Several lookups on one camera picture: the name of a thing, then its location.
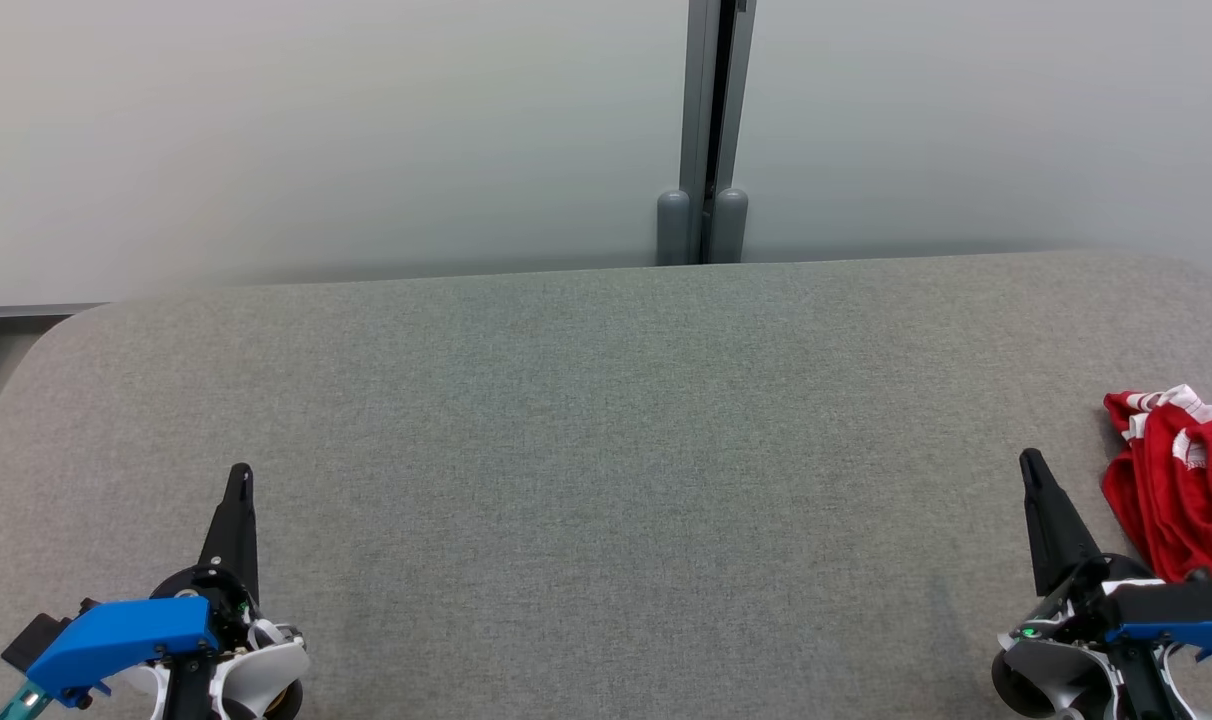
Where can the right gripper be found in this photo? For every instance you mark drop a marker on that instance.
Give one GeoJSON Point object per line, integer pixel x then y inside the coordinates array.
{"type": "Point", "coordinates": [1051, 665]}

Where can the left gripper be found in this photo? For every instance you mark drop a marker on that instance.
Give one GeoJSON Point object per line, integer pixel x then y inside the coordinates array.
{"type": "Point", "coordinates": [266, 670]}

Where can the red and white t-shirt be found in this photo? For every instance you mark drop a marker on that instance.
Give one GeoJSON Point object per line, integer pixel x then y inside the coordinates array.
{"type": "Point", "coordinates": [1121, 490]}

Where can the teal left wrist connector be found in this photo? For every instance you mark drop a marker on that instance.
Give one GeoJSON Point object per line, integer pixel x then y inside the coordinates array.
{"type": "Point", "coordinates": [21, 702]}

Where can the grey fabric sofa cushion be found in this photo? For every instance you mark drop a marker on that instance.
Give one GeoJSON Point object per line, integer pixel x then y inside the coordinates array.
{"type": "Point", "coordinates": [606, 400]}

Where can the grey cylinder bumper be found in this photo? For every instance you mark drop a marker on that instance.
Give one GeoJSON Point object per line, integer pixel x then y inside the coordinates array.
{"type": "Point", "coordinates": [673, 230]}
{"type": "Point", "coordinates": [730, 228]}

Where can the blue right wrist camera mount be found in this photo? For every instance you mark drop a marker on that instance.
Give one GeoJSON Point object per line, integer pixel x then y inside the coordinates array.
{"type": "Point", "coordinates": [1176, 610]}

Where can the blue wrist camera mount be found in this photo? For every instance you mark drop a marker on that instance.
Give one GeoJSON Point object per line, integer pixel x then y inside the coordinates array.
{"type": "Point", "coordinates": [116, 635]}
{"type": "Point", "coordinates": [1176, 610]}

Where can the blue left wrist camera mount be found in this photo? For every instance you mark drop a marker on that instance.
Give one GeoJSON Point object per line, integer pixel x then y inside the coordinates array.
{"type": "Point", "coordinates": [116, 635]}

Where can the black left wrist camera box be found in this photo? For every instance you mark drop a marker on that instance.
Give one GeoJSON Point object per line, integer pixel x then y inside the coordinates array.
{"type": "Point", "coordinates": [36, 640]}

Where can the grey metal baseboard rail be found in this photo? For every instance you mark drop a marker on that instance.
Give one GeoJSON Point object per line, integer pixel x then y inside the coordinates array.
{"type": "Point", "coordinates": [36, 310]}

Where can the grey metal wall post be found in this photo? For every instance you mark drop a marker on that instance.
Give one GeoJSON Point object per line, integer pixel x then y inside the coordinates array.
{"type": "Point", "coordinates": [698, 100]}

